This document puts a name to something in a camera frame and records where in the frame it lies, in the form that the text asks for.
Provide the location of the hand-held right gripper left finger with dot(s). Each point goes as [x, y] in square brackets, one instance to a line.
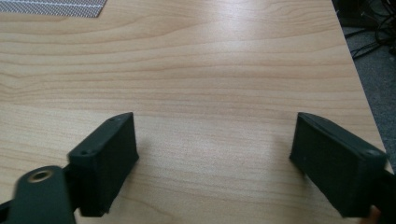
[102, 161]

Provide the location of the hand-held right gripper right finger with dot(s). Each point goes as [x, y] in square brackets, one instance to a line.
[336, 168]

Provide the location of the grey woven mat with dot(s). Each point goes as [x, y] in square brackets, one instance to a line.
[54, 7]

